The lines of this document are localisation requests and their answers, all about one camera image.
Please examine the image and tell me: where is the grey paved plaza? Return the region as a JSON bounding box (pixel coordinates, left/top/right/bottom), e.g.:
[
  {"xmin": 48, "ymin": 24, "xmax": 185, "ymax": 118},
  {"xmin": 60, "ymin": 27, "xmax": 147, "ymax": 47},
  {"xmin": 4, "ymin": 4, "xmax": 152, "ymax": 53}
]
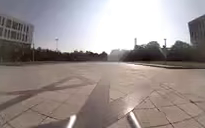
[{"xmin": 0, "ymin": 61, "xmax": 205, "ymax": 128}]

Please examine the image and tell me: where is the row of trees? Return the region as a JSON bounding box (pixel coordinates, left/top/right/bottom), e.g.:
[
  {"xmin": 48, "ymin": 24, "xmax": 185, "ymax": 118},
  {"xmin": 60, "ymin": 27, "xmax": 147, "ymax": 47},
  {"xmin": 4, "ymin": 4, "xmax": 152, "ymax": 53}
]
[
  {"xmin": 31, "ymin": 47, "xmax": 109, "ymax": 63},
  {"xmin": 107, "ymin": 40, "xmax": 205, "ymax": 63}
]

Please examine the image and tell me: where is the distant slim tower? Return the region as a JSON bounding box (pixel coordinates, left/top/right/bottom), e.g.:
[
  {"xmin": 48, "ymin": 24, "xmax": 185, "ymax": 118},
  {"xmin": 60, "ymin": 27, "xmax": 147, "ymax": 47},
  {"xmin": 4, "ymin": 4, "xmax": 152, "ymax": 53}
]
[{"xmin": 133, "ymin": 37, "xmax": 138, "ymax": 48}]

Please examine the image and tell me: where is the tall floodlight pole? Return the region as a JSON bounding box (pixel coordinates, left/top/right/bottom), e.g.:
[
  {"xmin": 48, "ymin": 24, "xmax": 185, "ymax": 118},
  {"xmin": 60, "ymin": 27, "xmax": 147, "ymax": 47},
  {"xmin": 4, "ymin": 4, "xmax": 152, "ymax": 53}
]
[{"xmin": 54, "ymin": 37, "xmax": 60, "ymax": 53}]

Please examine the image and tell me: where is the raised stone kerb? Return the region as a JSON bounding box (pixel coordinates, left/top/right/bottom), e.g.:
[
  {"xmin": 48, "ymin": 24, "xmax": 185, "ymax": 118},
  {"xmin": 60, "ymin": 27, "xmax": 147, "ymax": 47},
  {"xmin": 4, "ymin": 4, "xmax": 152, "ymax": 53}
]
[{"xmin": 132, "ymin": 62, "xmax": 205, "ymax": 70}]

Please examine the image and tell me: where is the robot's own part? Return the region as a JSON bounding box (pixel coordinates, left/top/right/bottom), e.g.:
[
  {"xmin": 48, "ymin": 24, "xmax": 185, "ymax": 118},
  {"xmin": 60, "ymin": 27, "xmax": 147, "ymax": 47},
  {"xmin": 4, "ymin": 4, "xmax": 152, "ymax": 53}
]
[
  {"xmin": 65, "ymin": 114, "xmax": 78, "ymax": 128},
  {"xmin": 126, "ymin": 111, "xmax": 142, "ymax": 128}
]

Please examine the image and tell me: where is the street lamp pole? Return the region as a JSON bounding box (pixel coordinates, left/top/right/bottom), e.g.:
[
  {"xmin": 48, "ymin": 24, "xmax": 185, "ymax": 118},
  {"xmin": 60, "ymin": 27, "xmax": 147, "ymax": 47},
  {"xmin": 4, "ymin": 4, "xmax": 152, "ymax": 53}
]
[{"xmin": 162, "ymin": 38, "xmax": 168, "ymax": 64}]

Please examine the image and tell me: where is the grass strip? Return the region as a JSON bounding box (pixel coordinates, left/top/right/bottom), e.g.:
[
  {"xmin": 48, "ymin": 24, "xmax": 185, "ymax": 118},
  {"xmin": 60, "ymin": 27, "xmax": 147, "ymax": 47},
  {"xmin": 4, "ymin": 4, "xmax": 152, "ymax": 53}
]
[{"xmin": 146, "ymin": 60, "xmax": 205, "ymax": 67}]

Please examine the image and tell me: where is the pale building with window rows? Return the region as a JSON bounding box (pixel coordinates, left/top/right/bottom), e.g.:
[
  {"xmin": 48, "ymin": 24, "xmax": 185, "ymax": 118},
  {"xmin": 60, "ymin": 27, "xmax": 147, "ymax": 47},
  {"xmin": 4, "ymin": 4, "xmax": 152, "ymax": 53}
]
[{"xmin": 0, "ymin": 13, "xmax": 36, "ymax": 64}]

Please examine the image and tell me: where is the dark glass building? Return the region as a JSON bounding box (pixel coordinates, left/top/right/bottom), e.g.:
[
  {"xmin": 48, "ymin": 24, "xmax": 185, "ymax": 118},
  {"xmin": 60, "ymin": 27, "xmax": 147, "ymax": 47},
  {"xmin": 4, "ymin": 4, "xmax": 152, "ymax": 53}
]
[{"xmin": 187, "ymin": 9, "xmax": 205, "ymax": 46}]

